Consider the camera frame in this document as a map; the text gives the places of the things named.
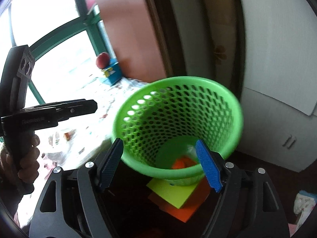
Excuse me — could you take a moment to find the orange snack wrapper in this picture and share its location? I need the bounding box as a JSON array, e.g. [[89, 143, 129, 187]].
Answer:
[[171, 155, 198, 170]]

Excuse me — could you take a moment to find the green perforated trash basket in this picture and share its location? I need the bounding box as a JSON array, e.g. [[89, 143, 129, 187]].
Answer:
[[111, 76, 243, 186]]

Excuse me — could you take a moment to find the person left hand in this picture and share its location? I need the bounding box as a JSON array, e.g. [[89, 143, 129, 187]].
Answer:
[[1, 134, 40, 184]]

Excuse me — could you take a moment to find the cartoon print bed sheet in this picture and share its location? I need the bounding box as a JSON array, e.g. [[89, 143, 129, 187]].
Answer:
[[14, 76, 149, 228]]

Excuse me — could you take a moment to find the yellow sticky paper sheet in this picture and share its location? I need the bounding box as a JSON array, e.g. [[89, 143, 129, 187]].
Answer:
[[147, 178, 199, 209]]

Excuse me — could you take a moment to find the blue yellow tissue box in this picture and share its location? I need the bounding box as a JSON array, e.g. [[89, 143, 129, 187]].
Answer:
[[99, 59, 123, 86]]

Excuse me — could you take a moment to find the red apple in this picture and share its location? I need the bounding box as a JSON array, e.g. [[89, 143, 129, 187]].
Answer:
[[96, 52, 110, 69]]

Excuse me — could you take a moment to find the patterned cloth on floor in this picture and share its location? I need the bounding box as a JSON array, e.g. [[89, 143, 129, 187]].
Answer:
[[293, 190, 316, 230]]

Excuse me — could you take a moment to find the brown wooden cabinet panel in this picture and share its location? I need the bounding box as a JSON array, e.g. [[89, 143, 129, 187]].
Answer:
[[96, 0, 167, 83]]

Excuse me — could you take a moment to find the green window frame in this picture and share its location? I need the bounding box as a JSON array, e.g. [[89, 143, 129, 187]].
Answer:
[[1, 0, 108, 106]]

